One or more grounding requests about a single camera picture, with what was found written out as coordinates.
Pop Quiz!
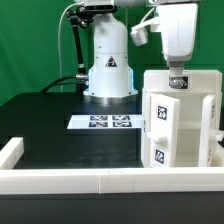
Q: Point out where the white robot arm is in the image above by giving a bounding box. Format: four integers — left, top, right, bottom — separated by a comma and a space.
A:
83, 0, 199, 104

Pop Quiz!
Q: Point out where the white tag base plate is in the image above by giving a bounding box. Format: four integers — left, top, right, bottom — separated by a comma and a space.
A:
67, 115, 142, 130

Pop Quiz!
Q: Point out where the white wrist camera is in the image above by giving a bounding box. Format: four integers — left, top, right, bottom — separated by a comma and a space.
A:
130, 17, 161, 46

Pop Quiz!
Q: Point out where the black cable bundle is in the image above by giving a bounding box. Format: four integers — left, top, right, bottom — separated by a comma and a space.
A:
40, 75, 90, 94

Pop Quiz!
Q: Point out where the white door panel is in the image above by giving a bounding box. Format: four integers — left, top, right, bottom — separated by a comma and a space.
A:
198, 95, 224, 167
147, 94, 180, 168

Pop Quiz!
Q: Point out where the white cable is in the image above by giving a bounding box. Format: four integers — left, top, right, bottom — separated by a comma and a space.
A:
57, 1, 84, 94

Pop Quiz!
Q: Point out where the white U-shaped fence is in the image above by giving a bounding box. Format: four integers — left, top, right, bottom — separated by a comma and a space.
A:
0, 137, 224, 195

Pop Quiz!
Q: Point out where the white cabinet body box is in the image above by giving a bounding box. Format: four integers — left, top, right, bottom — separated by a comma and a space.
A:
141, 90, 222, 168

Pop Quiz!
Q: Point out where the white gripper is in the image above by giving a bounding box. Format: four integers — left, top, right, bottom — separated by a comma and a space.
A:
157, 3, 198, 89

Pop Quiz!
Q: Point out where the white cabinet top block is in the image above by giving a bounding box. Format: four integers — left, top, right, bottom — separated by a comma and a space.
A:
143, 70, 222, 94

